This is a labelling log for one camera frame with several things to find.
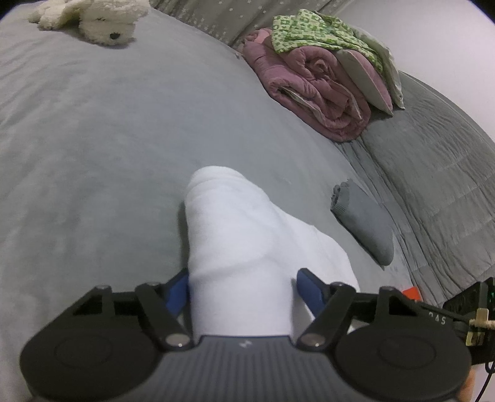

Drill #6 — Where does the white Pooh sweatshirt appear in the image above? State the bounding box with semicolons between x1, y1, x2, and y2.
185;166;359;338

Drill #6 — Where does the orange card on bed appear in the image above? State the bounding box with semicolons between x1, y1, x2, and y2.
402;286;423;302

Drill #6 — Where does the folded grey garment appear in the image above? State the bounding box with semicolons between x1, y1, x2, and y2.
330;179;394;266

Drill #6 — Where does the grey bed blanket roll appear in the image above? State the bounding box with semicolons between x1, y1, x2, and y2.
339;74;494;306

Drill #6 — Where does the mauve and cream pillow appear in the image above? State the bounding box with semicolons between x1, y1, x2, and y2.
334;26;405;116

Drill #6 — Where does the folded mauve comforter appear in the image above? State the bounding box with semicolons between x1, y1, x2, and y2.
242;28;371;142

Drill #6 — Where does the white plush dog toy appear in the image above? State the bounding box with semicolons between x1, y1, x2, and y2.
28;0;151;46

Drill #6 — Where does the green patterned cloth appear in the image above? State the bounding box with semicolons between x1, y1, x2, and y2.
271;9;383;74

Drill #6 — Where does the grey dotted curtain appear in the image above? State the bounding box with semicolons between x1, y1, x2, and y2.
149;0;347;47

